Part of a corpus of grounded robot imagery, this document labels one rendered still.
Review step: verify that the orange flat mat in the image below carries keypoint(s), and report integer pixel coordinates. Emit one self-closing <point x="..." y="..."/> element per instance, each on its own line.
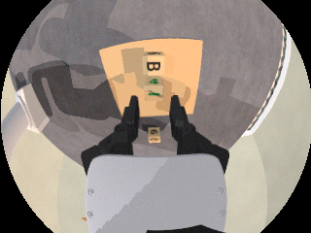
<point x="123" y="65"/>

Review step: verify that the tan block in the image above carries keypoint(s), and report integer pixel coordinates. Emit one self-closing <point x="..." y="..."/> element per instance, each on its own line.
<point x="153" y="63"/>
<point x="153" y="89"/>
<point x="154" y="135"/>

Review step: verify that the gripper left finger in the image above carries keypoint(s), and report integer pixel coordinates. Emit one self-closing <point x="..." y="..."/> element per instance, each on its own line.
<point x="117" y="142"/>

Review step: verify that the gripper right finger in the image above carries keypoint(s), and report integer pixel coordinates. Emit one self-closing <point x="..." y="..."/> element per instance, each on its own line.
<point x="191" y="139"/>

